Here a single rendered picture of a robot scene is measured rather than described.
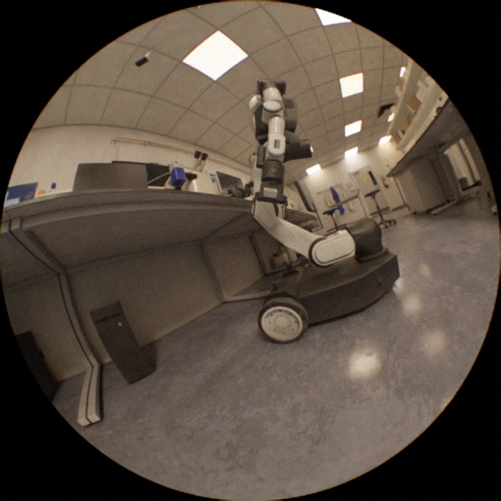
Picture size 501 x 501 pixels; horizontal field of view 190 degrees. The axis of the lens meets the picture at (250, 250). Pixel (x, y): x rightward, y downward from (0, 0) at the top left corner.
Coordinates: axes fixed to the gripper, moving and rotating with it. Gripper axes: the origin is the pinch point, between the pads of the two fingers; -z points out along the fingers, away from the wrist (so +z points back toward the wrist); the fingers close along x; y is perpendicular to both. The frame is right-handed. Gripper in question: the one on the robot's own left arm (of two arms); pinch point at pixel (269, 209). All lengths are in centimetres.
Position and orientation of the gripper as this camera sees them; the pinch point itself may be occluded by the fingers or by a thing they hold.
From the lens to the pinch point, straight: 56.1
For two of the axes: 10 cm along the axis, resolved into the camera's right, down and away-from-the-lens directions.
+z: 1.1, -9.9, -0.8
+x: -9.9, -1.1, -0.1
